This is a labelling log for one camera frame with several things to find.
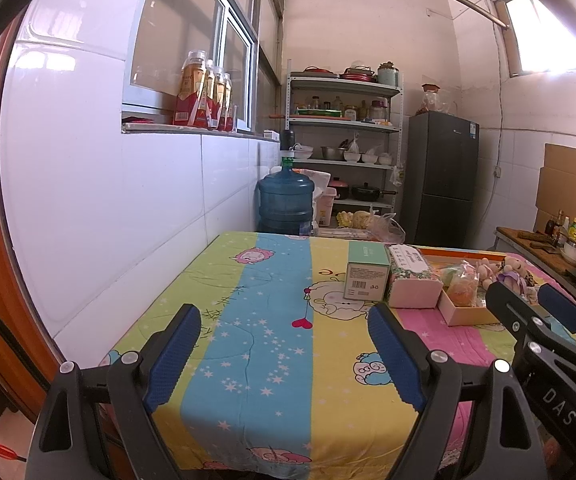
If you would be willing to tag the clear plastic bag of food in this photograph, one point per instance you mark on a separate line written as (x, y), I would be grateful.
(372, 225)

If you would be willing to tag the colourful printed blanket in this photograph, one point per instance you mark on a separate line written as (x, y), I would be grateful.
(258, 340)

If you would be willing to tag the large sliding window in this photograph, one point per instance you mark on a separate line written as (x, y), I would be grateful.
(193, 20)

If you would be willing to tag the cleaver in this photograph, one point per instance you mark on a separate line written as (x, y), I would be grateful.
(542, 246)

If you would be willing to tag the kitchen counter with wooden board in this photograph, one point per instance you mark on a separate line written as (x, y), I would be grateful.
(522, 247)

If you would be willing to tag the white wall socket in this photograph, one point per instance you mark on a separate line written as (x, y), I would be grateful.
(498, 170)

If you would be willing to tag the glass jar with red lid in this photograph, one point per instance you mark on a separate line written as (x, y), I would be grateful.
(430, 99)

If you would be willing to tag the brown cardboard sheet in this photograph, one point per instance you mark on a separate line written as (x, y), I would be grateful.
(575, 185)

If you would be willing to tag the teddy bear with purple ribbon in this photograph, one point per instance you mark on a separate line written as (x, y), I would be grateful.
(515, 270)

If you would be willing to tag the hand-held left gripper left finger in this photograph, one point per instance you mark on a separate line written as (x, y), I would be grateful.
(175, 355)

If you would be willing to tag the pink towel roll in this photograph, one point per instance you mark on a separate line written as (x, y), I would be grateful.
(462, 292)

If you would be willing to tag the small high window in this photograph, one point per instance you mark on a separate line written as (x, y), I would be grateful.
(542, 30)

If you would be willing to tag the black water pump dispenser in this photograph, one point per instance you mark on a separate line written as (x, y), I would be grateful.
(287, 147)

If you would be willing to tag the cluster of condiment bottles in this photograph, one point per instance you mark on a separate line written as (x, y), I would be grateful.
(575, 230)

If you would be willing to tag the pale plastic bucket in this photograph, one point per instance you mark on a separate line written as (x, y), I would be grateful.
(325, 208)

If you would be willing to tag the black cooking pot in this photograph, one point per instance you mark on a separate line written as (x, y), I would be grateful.
(366, 192)

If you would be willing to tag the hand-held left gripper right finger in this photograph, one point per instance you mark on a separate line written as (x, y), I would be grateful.
(397, 355)

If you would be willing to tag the dark refrigerator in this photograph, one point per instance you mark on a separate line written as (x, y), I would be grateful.
(440, 180)

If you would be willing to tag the red cooking pot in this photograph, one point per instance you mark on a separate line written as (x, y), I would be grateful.
(339, 187)

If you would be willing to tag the teal canister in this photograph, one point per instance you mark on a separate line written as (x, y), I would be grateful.
(387, 74)

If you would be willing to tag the mint green carton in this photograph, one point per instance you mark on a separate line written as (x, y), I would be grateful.
(367, 275)

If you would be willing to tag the small red tool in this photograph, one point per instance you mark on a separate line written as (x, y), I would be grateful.
(9, 452)

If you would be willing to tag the blue water jug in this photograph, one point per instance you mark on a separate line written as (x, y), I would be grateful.
(286, 200)

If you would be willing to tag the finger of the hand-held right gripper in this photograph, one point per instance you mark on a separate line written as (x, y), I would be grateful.
(562, 307)
(510, 307)

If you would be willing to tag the wrapped noodle bundle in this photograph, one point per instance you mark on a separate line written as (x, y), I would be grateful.
(343, 234)

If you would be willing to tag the floral tissue box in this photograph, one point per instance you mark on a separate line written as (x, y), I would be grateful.
(412, 280)

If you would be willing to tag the grey metal shelf rack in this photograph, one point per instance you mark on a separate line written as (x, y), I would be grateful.
(343, 130)

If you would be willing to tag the white bowl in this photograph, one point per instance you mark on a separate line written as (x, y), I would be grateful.
(574, 252)

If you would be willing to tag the orange shallow cardboard box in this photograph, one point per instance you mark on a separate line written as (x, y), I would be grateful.
(467, 312)

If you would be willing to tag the small white box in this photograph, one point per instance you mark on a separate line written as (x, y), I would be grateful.
(271, 134)

